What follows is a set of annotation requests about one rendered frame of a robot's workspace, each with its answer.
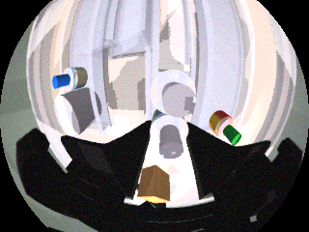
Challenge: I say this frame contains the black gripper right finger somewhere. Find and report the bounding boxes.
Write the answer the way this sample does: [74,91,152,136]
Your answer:
[185,123,271,200]

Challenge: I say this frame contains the brown block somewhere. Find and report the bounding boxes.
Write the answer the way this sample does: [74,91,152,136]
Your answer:
[136,165,171,202]

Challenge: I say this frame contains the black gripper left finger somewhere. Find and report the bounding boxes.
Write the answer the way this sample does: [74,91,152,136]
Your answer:
[61,120,152,200]

